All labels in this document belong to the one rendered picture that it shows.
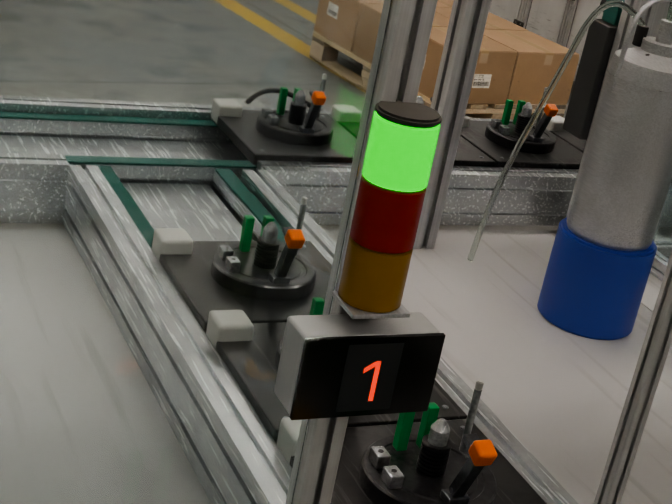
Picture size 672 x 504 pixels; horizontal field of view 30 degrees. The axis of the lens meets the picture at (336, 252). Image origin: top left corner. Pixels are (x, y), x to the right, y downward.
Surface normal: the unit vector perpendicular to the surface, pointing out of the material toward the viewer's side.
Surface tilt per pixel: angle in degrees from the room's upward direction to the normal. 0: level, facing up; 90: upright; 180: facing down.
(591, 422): 0
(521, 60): 90
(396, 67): 90
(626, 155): 90
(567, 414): 0
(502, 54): 90
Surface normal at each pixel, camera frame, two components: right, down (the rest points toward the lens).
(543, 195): 0.39, 0.43
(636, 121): -0.40, 0.29
